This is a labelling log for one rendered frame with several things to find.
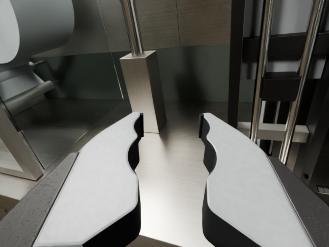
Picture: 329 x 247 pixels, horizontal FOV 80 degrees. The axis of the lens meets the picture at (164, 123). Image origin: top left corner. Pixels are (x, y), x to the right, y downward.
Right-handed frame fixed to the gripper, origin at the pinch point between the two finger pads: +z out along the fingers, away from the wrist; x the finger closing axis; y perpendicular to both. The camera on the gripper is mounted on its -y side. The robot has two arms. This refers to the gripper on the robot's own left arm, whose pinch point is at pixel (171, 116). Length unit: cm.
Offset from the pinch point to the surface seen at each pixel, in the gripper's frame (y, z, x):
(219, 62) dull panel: 14, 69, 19
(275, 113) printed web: 17.1, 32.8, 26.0
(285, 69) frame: 3.6, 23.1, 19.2
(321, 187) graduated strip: 29.1, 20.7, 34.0
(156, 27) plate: 2, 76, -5
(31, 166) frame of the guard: 34, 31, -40
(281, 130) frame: 14.6, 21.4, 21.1
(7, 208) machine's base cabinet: 55, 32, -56
